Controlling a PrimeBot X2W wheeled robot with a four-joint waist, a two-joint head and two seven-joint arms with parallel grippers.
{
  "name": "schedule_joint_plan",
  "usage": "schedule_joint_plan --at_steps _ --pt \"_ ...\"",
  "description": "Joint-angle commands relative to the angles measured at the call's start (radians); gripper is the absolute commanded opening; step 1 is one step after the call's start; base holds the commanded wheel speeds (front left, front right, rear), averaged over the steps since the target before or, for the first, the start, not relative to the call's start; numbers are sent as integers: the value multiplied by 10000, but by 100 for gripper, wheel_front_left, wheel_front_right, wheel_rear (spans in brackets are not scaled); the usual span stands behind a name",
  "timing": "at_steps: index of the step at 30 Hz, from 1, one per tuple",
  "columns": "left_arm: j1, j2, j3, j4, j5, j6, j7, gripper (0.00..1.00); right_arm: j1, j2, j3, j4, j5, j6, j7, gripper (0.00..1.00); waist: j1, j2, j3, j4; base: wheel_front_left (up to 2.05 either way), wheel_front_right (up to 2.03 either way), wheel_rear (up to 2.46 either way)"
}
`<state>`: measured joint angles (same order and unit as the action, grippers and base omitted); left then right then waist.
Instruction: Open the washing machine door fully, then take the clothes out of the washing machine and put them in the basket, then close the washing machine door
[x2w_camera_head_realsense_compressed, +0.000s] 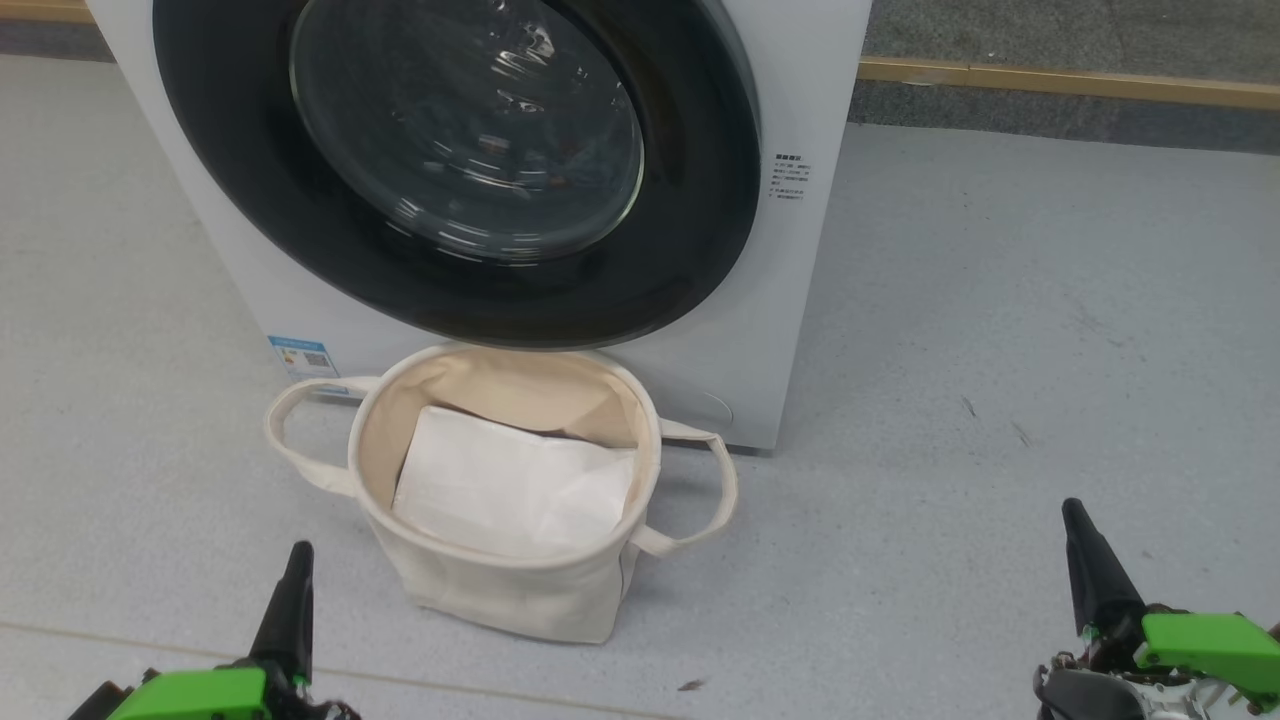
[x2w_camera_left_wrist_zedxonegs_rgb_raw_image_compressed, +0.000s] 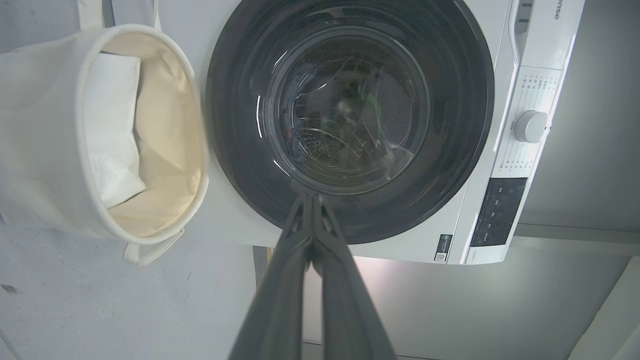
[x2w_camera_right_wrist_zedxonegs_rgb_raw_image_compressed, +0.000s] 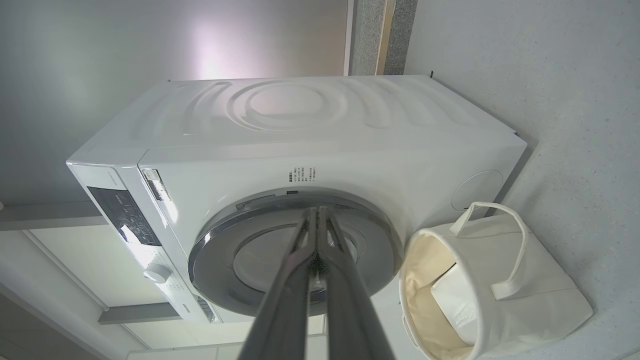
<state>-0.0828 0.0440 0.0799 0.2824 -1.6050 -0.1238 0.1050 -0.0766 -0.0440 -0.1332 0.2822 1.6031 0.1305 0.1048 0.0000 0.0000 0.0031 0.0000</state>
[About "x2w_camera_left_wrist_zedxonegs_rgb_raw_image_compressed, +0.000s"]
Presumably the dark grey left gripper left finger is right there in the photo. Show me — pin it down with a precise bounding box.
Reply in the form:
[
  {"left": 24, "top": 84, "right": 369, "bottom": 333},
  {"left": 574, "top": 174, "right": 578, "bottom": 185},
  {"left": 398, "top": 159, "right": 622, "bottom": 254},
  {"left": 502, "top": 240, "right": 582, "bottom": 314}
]
[{"left": 227, "top": 194, "right": 314, "bottom": 360}]

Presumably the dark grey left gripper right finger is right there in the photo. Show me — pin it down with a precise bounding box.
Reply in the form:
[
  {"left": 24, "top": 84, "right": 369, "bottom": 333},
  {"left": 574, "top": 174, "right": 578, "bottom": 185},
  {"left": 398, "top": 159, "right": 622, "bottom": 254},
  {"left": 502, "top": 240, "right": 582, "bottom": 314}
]
[{"left": 312, "top": 194, "right": 397, "bottom": 360}]

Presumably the black round washer door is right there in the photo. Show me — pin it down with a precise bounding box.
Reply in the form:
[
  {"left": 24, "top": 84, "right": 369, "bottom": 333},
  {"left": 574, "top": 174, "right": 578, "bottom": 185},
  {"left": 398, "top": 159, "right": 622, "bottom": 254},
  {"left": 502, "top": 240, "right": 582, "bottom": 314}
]
[{"left": 205, "top": 0, "right": 496, "bottom": 245}]

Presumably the black washing machine control panel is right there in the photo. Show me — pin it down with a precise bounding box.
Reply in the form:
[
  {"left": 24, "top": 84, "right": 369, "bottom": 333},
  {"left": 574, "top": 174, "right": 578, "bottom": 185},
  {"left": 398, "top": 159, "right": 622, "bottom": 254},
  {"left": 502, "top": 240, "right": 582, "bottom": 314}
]
[{"left": 469, "top": 177, "right": 529, "bottom": 248}]

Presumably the cream fabric laundry basket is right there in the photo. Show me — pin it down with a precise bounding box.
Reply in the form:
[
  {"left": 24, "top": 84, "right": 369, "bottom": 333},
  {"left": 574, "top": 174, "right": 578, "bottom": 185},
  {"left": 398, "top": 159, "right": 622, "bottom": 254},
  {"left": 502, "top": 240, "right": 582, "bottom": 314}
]
[{"left": 0, "top": 0, "right": 211, "bottom": 267}]

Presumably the white front-load washing machine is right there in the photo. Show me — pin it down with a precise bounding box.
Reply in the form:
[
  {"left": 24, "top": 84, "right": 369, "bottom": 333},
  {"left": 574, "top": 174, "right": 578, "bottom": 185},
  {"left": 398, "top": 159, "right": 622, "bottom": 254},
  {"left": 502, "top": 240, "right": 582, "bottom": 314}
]
[{"left": 150, "top": 0, "right": 587, "bottom": 266}]

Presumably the black QR code sticker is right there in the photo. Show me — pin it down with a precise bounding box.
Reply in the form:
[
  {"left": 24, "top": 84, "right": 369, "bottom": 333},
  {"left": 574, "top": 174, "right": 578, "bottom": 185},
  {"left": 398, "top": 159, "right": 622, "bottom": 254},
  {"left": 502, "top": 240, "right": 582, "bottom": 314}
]
[{"left": 433, "top": 233, "right": 454, "bottom": 263}]

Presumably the white folded cloth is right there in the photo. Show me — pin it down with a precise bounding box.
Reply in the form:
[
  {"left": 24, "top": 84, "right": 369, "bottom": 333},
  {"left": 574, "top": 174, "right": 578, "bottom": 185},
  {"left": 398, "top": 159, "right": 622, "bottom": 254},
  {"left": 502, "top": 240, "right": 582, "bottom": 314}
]
[{"left": 82, "top": 52, "right": 148, "bottom": 210}]

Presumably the white round program knob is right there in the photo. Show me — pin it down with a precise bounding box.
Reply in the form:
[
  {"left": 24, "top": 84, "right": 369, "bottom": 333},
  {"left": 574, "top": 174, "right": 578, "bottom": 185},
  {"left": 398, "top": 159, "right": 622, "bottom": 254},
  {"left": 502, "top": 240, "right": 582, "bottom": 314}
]
[{"left": 513, "top": 110, "right": 552, "bottom": 145}]

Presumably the white detergent drawer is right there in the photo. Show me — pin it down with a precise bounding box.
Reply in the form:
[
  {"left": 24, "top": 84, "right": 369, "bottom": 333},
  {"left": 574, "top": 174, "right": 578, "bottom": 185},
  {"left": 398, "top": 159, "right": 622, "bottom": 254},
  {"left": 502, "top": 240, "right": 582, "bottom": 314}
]
[{"left": 508, "top": 0, "right": 587, "bottom": 71}]

